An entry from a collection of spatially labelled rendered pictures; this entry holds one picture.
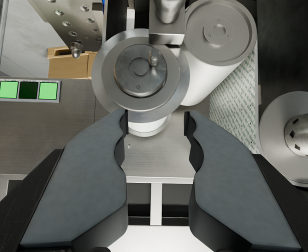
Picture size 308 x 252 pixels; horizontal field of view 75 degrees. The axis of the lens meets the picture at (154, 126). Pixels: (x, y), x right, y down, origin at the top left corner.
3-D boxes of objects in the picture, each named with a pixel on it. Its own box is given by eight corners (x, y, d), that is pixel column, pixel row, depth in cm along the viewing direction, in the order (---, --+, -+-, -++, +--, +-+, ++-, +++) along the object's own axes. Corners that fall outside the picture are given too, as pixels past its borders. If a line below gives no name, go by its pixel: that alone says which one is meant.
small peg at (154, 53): (162, 55, 26) (152, 59, 25) (160, 64, 28) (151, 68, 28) (157, 45, 26) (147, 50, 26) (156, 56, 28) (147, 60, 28)
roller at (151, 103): (178, 35, 31) (181, 110, 29) (164, 89, 56) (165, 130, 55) (102, 35, 30) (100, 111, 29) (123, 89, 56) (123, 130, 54)
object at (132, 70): (105, 55, 28) (153, 35, 29) (107, 61, 30) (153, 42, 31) (126, 103, 27) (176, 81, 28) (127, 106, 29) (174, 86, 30)
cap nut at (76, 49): (80, 42, 63) (79, 55, 62) (84, 48, 67) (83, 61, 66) (68, 41, 63) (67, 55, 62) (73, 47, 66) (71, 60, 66)
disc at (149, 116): (188, 28, 31) (191, 122, 29) (188, 30, 32) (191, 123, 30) (92, 27, 31) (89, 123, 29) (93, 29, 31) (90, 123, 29)
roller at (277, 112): (345, 92, 32) (354, 184, 30) (258, 118, 56) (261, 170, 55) (257, 89, 31) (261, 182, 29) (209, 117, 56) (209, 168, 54)
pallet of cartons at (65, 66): (77, 71, 352) (75, 97, 346) (41, 42, 260) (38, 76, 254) (151, 69, 335) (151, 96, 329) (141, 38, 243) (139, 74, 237)
